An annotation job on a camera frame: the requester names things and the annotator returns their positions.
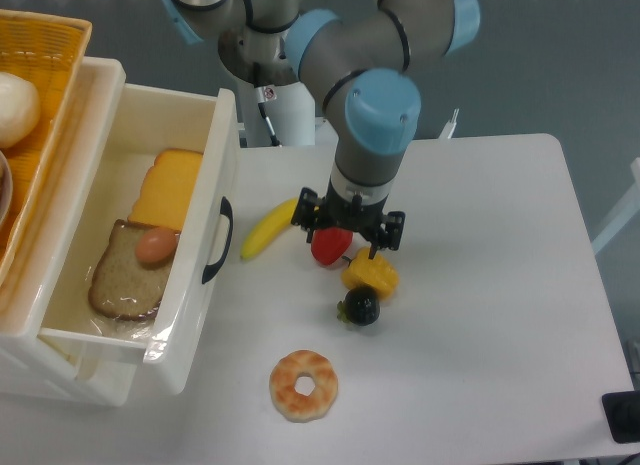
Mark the white round bun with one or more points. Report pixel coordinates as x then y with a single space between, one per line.
20 109

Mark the dark purple mangosteen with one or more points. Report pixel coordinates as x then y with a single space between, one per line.
360 306

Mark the white table frame bracket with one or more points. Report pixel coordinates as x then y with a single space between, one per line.
449 128

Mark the yellow banana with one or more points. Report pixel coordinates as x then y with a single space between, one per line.
267 229

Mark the brown bread slice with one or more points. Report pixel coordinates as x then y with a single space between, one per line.
122 287

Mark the white drawer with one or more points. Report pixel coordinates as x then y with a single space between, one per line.
147 122

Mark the yellow bell pepper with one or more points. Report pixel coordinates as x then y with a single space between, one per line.
377 273

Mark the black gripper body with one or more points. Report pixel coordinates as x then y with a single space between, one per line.
352 215

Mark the yellow toast slice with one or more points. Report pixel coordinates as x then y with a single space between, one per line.
166 190

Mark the white drawer cabinet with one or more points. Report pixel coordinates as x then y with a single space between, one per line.
29 365

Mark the yellow wicker basket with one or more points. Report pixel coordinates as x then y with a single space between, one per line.
41 54

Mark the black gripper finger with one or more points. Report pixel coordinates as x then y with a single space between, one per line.
387 234
304 215

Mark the brown egg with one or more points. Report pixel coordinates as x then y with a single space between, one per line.
156 245

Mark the red bell pepper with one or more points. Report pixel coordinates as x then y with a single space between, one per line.
328 245

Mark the black device at edge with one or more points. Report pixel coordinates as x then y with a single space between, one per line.
622 412

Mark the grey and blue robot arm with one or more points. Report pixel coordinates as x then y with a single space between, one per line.
357 76

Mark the black top drawer handle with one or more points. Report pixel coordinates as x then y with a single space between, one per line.
221 241

